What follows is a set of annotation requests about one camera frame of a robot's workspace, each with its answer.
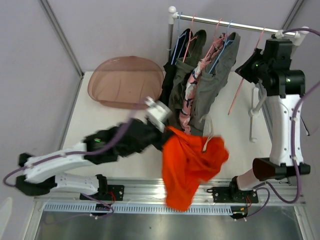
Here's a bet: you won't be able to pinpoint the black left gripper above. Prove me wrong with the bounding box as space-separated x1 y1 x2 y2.
122 117 176 158

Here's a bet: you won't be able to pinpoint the pink hanger of orange shorts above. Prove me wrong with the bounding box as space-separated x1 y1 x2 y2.
227 27 266 116

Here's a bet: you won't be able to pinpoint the blue hanger of grey shorts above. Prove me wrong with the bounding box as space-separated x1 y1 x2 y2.
209 20 234 74

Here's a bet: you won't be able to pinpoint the grey shorts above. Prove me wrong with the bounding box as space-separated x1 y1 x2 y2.
188 32 241 136

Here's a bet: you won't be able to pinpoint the orange shorts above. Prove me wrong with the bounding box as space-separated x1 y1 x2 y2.
162 126 229 212

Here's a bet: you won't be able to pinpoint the pink shark print shorts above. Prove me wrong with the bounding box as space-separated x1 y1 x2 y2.
178 33 227 135

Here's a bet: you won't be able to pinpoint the olive green shorts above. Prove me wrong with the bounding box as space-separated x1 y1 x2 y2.
168 29 207 130

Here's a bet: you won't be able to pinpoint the pink hanger of patterned shorts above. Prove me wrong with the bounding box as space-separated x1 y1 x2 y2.
200 18 228 69

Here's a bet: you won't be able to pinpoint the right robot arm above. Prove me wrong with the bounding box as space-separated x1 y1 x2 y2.
228 38 311 202

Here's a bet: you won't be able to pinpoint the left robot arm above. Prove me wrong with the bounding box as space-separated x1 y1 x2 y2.
14 118 174 200

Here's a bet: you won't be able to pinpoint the black shorts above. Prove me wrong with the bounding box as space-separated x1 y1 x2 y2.
159 41 188 106

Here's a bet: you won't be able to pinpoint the blue hanger with black shorts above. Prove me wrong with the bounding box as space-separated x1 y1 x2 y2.
170 12 191 66

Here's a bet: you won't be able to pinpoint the clothes rack with metal rod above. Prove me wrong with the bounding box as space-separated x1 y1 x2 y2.
165 5 310 143

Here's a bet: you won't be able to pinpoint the brown translucent laundry basket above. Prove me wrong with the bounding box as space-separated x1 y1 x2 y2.
87 56 164 110

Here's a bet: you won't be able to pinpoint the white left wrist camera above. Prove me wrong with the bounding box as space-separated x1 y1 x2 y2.
145 96 172 132

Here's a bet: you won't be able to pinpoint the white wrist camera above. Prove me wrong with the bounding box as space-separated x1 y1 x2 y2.
271 25 311 40
145 96 172 132

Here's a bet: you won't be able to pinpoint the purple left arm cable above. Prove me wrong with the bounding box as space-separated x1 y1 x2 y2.
2 98 151 223

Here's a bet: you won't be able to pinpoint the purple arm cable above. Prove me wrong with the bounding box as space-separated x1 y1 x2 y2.
232 26 320 223
2 98 151 223

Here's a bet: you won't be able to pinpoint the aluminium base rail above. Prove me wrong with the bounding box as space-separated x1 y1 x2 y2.
34 179 306 216

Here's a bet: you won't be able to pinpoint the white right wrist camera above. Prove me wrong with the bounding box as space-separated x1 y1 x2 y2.
271 25 311 40

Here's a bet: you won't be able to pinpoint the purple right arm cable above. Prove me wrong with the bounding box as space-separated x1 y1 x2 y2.
232 26 320 223

